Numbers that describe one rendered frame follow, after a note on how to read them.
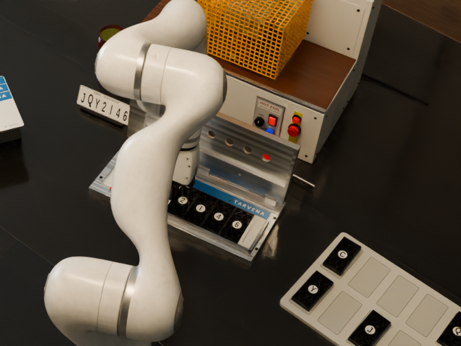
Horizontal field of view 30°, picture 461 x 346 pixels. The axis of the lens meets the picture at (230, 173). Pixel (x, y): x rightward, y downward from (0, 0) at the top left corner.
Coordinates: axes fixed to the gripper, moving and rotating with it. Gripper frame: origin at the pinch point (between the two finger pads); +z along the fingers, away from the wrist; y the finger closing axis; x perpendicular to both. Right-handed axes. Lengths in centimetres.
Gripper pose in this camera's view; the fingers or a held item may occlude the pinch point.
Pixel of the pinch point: (171, 190)
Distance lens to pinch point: 208.8
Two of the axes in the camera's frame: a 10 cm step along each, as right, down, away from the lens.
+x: 4.1, -5.1, 7.6
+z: -1.8, 7.7, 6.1
